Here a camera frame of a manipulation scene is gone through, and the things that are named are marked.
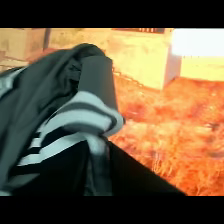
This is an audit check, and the black white striped garment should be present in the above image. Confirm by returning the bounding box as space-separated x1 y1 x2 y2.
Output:
0 68 126 197

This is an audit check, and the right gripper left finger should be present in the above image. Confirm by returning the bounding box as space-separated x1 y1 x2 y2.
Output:
14 139 91 197

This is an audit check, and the grey garment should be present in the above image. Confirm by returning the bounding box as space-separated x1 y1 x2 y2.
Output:
0 42 120 197

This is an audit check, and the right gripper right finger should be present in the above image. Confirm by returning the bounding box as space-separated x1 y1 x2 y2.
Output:
107 139 187 197

